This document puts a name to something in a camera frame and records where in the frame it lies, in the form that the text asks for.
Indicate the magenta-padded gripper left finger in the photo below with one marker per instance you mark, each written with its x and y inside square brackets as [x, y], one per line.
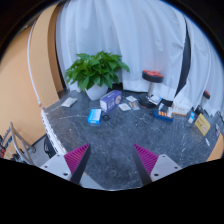
[55, 165]

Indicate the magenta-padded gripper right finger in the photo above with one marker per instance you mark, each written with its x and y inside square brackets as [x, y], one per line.
[165, 166]

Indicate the dark blue power strip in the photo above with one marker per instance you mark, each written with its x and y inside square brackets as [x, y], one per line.
[160, 115]

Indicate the yellow cardboard box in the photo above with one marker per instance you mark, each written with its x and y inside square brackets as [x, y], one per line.
[202, 124]

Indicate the small blue box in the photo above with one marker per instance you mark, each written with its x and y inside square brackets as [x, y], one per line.
[94, 116]

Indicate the white flat packet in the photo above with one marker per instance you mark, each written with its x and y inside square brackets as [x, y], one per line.
[69, 102]

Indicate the white and blue flat box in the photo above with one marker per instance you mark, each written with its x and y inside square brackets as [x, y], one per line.
[155, 99]

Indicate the small brownish card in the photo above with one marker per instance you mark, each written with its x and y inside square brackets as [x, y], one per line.
[134, 105]

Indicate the small white card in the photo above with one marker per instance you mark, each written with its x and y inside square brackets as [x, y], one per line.
[124, 107]
[131, 98]

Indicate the purple cardboard box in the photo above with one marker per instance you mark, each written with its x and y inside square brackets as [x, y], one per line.
[110, 101]

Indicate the green potted plant, white pot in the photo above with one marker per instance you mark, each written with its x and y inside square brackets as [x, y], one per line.
[95, 70]

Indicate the white curtain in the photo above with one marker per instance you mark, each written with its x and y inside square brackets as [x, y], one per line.
[133, 40]
[203, 63]

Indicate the grey metal chair frame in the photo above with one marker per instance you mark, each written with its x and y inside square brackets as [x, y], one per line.
[16, 133]

